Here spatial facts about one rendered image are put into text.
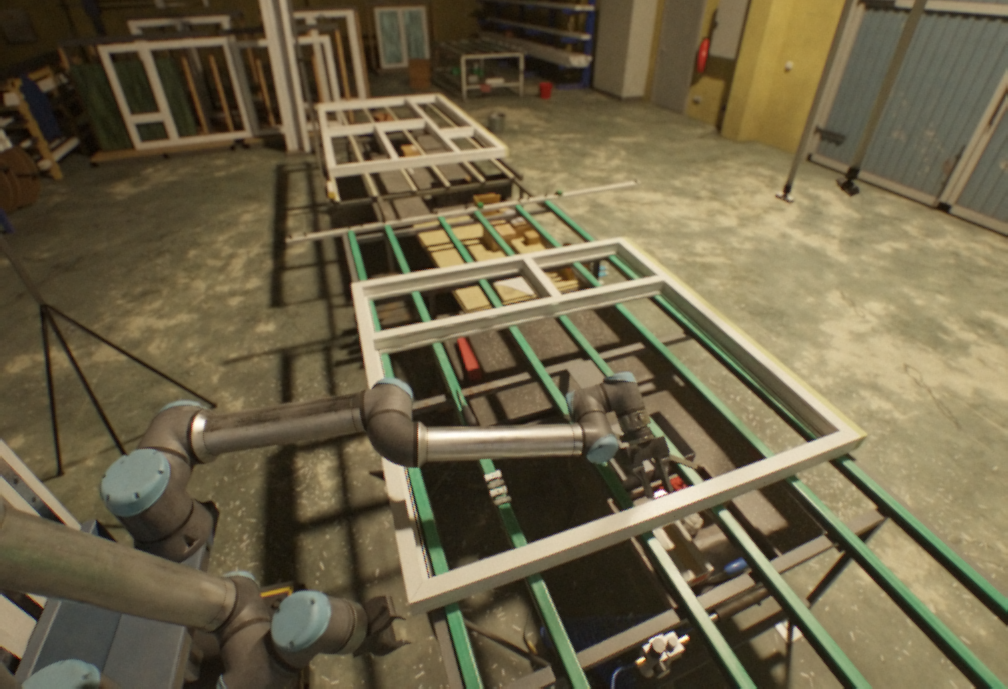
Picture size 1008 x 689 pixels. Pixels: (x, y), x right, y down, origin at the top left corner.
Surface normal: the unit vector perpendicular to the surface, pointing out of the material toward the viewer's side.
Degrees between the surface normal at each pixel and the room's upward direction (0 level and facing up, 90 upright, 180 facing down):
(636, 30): 90
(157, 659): 0
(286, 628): 19
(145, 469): 5
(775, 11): 90
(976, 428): 0
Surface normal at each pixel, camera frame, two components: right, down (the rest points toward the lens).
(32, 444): 0.00, -0.82
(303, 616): -0.26, -0.65
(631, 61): 0.35, 0.54
